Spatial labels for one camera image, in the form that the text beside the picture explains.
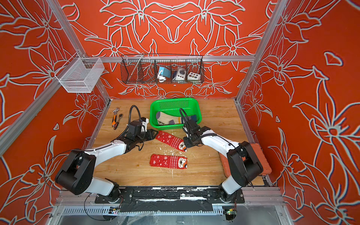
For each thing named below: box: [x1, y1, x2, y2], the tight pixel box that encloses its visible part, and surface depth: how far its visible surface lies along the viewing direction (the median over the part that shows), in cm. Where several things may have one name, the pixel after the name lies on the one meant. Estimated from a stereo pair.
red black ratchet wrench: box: [113, 113, 124, 130], surface depth 105 cm
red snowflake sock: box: [155, 130, 188, 152], surface depth 96 cm
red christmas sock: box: [149, 153, 188, 170], surface depth 87 cm
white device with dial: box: [172, 67, 187, 81], surface depth 93 cm
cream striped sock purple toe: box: [156, 111, 197, 125], surface depth 103 cm
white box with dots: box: [187, 71, 201, 81], surface depth 96 cm
